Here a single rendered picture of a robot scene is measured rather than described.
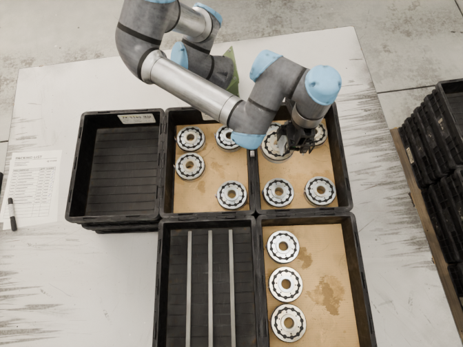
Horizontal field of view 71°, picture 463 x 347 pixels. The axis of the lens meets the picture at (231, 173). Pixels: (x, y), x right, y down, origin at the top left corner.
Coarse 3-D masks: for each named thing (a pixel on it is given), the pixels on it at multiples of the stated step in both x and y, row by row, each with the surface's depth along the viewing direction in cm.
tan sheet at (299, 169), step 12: (276, 120) 123; (324, 120) 122; (324, 144) 118; (300, 156) 117; (312, 156) 117; (324, 156) 116; (264, 168) 116; (276, 168) 116; (288, 168) 115; (300, 168) 115; (312, 168) 115; (324, 168) 115; (264, 180) 114; (288, 180) 114; (300, 180) 114; (276, 192) 112; (300, 192) 112; (264, 204) 111; (300, 204) 110; (336, 204) 110
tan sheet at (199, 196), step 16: (176, 128) 123; (208, 128) 123; (176, 144) 121; (208, 144) 120; (176, 160) 118; (208, 160) 118; (224, 160) 118; (240, 160) 117; (176, 176) 116; (208, 176) 116; (224, 176) 115; (240, 176) 115; (176, 192) 114; (192, 192) 114; (208, 192) 114; (176, 208) 112; (192, 208) 112; (208, 208) 111
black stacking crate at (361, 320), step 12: (348, 216) 99; (348, 228) 101; (348, 240) 101; (348, 252) 102; (264, 264) 104; (348, 264) 102; (360, 288) 92; (360, 300) 93; (360, 312) 93; (360, 324) 93; (360, 336) 94
